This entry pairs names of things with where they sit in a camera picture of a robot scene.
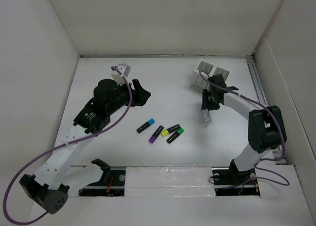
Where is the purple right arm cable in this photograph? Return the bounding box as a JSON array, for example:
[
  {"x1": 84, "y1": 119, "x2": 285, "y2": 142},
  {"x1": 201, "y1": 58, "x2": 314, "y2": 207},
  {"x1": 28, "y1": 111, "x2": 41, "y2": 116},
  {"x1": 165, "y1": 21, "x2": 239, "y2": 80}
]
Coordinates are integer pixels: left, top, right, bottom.
[{"x1": 199, "y1": 71, "x2": 290, "y2": 190}]

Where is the purple cap black highlighter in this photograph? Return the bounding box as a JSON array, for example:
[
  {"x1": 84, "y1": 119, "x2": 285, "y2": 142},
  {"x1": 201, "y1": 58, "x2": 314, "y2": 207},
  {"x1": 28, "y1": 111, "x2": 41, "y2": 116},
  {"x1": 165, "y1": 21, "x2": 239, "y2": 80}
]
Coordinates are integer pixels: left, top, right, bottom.
[{"x1": 149, "y1": 126, "x2": 164, "y2": 144}]

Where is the green cap black highlighter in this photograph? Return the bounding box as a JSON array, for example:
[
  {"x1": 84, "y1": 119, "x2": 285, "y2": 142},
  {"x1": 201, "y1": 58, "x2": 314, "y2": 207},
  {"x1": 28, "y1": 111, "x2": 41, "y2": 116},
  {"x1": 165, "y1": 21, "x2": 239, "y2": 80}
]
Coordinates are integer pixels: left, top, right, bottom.
[{"x1": 166, "y1": 127, "x2": 184, "y2": 144}]

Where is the aluminium rail right side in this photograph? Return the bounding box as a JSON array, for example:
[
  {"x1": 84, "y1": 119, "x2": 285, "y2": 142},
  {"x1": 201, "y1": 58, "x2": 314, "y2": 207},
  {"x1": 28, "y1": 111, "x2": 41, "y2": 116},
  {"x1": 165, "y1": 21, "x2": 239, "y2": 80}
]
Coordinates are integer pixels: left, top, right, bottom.
[{"x1": 246, "y1": 55, "x2": 287, "y2": 165}]

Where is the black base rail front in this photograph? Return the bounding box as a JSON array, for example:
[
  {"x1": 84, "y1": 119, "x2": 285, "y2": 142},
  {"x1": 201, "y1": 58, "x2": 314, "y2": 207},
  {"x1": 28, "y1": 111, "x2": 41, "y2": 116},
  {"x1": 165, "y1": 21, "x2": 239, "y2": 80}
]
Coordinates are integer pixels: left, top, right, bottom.
[{"x1": 79, "y1": 168, "x2": 260, "y2": 197}]

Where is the blue cap black highlighter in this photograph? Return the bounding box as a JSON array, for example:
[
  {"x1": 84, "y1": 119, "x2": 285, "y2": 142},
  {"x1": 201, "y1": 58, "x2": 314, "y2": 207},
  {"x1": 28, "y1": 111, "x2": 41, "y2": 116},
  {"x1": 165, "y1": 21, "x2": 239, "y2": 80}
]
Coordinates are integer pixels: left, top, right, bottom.
[{"x1": 136, "y1": 119, "x2": 155, "y2": 133}]

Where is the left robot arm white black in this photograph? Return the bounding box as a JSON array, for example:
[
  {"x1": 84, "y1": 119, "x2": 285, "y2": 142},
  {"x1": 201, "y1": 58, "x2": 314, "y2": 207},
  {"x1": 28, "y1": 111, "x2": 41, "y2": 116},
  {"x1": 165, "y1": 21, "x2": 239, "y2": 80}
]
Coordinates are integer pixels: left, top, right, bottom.
[{"x1": 19, "y1": 79, "x2": 151, "y2": 214}]

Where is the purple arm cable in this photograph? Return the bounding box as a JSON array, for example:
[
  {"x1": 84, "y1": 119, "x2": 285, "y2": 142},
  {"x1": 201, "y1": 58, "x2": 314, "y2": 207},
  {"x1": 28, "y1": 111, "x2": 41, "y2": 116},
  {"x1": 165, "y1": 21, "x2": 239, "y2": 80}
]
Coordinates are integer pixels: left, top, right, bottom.
[
  {"x1": 199, "y1": 71, "x2": 290, "y2": 190},
  {"x1": 4, "y1": 66, "x2": 134, "y2": 224}
]

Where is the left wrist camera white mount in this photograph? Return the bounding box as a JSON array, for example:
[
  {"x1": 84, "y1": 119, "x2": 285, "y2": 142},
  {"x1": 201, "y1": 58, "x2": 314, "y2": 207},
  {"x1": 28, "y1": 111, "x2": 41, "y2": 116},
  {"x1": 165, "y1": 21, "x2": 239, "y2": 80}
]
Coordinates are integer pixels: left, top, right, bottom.
[{"x1": 111, "y1": 63, "x2": 131, "y2": 85}]

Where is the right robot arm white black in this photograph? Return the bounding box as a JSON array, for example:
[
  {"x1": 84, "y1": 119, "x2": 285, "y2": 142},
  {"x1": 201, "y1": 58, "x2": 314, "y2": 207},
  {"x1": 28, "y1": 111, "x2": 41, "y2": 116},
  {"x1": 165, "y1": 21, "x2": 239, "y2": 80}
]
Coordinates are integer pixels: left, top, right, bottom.
[{"x1": 199, "y1": 71, "x2": 287, "y2": 188}]

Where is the clear blue cap marker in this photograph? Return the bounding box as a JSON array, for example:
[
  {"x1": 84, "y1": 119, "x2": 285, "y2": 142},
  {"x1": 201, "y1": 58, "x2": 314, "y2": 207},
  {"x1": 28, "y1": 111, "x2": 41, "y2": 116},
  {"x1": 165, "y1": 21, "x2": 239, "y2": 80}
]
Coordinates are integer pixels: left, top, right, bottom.
[{"x1": 202, "y1": 109, "x2": 212, "y2": 123}]

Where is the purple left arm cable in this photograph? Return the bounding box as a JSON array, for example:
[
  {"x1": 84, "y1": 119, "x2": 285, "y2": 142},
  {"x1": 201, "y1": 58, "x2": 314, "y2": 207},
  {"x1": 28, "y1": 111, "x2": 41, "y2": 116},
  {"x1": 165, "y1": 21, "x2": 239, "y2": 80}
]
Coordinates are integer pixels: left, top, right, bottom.
[{"x1": 4, "y1": 66, "x2": 134, "y2": 224}]

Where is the white slotted pen holder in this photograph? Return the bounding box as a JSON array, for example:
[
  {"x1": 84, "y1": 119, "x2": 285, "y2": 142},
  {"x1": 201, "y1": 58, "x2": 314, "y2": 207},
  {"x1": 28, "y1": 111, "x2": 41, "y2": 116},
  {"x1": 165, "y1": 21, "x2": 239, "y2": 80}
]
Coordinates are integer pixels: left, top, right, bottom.
[{"x1": 190, "y1": 60, "x2": 230, "y2": 90}]

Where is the yellow cap black highlighter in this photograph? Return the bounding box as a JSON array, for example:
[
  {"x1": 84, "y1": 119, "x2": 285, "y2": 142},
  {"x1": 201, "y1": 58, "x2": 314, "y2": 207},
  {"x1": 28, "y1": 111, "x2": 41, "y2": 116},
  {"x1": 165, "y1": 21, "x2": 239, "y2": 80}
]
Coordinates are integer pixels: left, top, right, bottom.
[{"x1": 161, "y1": 124, "x2": 180, "y2": 137}]

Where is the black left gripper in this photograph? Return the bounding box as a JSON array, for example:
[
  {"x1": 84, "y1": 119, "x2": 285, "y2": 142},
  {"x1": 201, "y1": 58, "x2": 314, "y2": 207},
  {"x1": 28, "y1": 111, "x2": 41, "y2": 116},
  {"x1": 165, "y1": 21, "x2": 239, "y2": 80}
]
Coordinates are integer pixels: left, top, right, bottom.
[{"x1": 107, "y1": 78, "x2": 150, "y2": 115}]

